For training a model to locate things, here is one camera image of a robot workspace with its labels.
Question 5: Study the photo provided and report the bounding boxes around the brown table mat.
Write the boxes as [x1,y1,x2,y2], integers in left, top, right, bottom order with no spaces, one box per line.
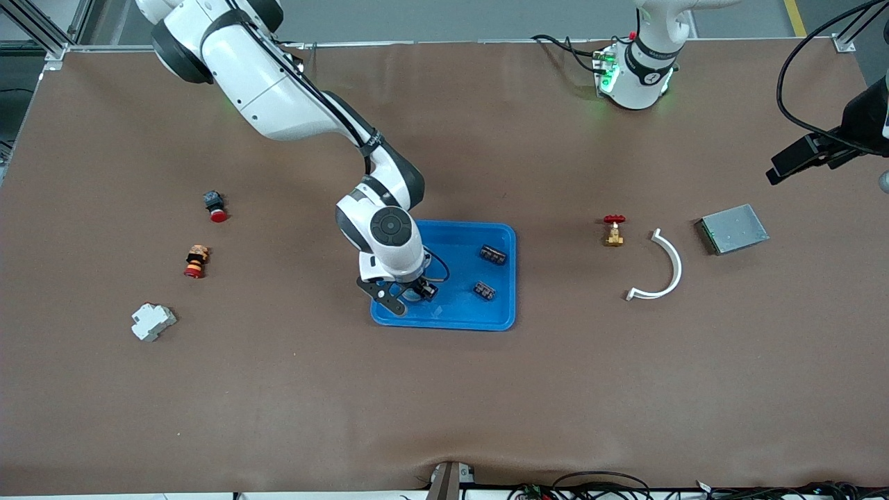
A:
[0,38,889,495]

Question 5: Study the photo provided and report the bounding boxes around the grey metal box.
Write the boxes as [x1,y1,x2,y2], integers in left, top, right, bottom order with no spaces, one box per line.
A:
[695,203,770,256]

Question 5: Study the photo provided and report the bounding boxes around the aluminium frame strut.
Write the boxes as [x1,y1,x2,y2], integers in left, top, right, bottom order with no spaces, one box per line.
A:
[0,0,94,70]
[836,0,889,53]

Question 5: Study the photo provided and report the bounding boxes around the metal table edge clamp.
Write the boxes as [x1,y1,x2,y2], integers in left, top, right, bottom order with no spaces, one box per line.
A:
[426,460,478,500]

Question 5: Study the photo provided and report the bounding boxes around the black cable bundle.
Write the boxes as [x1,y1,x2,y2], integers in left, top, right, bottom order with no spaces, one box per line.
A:
[695,479,889,500]

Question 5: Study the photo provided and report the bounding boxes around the black cable at arm base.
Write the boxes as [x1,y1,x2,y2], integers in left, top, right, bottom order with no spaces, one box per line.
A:
[531,33,605,74]

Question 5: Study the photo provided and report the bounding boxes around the white circuit breaker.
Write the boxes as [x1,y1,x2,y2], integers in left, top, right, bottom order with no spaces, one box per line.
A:
[131,303,178,342]

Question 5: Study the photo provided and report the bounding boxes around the white curved plastic piece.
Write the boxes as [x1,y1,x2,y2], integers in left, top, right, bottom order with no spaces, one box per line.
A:
[626,228,683,301]

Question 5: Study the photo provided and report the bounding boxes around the red yellow emergency stop button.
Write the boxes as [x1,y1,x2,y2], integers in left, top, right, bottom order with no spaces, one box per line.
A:
[183,244,210,280]

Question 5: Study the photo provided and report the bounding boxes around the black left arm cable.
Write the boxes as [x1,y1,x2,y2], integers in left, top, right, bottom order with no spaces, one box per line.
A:
[776,0,889,150]

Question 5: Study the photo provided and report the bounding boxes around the black looped cable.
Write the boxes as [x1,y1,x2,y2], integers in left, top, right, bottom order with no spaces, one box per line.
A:
[552,471,651,500]

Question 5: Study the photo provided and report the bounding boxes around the blue plastic tray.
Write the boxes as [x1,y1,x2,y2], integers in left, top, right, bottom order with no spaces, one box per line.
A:
[370,219,517,332]

